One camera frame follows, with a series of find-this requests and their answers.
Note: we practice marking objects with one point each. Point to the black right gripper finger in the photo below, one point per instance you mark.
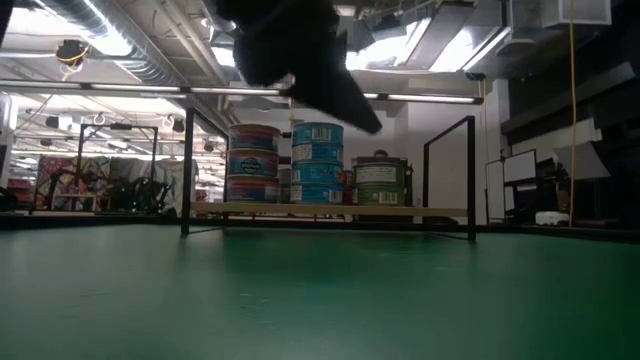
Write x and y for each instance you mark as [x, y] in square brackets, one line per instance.
[335, 95]
[265, 60]

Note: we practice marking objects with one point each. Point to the red seafood can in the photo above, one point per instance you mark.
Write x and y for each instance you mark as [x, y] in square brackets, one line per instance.
[348, 178]
[348, 196]

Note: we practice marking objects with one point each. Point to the tall plain silver can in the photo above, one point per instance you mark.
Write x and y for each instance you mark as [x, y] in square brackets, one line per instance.
[284, 185]

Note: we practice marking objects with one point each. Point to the person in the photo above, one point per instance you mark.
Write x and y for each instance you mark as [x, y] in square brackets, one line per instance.
[381, 153]

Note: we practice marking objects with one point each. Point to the long ceiling light bar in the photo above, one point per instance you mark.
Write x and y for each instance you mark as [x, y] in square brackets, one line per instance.
[430, 98]

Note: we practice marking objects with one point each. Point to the white printed cloth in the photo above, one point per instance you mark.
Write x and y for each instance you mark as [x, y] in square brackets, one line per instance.
[172, 187]

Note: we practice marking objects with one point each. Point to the black machine with green lights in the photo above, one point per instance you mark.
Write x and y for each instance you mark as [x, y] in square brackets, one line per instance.
[137, 195]

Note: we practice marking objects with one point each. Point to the black ceiling-mounted device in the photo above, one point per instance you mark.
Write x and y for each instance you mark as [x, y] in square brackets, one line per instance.
[70, 52]

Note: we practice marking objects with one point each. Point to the white board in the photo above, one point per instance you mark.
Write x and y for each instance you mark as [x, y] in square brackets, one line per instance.
[520, 167]

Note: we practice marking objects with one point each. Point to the colourful patterned cloth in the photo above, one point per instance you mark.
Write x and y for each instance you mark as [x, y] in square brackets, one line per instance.
[95, 170]

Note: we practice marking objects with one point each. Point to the green table mat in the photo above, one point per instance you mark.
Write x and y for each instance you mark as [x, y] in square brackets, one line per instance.
[250, 310]

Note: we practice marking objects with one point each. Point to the small white box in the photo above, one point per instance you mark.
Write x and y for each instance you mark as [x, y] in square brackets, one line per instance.
[550, 218]

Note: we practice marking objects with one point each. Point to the grey angled panel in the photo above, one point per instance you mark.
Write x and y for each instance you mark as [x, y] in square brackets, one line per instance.
[582, 162]

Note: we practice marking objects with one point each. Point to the silver ventilation duct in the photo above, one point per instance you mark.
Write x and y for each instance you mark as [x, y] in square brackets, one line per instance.
[140, 65]

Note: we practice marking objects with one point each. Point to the wooden shelf with black frame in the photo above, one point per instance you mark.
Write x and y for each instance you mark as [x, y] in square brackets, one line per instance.
[425, 211]

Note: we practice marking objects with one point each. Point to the black background rig frame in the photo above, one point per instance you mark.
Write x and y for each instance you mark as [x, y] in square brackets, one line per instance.
[120, 126]

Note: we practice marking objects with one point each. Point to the black metal table frame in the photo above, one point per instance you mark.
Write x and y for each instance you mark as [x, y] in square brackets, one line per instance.
[100, 220]

